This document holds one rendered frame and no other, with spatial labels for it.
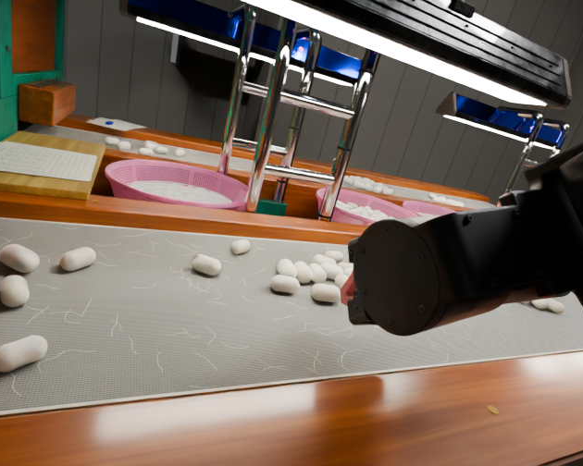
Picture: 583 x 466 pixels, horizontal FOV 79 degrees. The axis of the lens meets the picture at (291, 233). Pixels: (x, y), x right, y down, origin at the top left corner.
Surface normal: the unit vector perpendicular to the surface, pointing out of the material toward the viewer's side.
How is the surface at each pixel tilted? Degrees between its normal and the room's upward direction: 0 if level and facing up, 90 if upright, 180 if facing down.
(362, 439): 0
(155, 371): 0
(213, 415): 0
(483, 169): 90
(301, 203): 90
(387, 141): 90
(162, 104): 90
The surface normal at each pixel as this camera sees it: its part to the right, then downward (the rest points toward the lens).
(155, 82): 0.23, 0.39
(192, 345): 0.24, -0.91
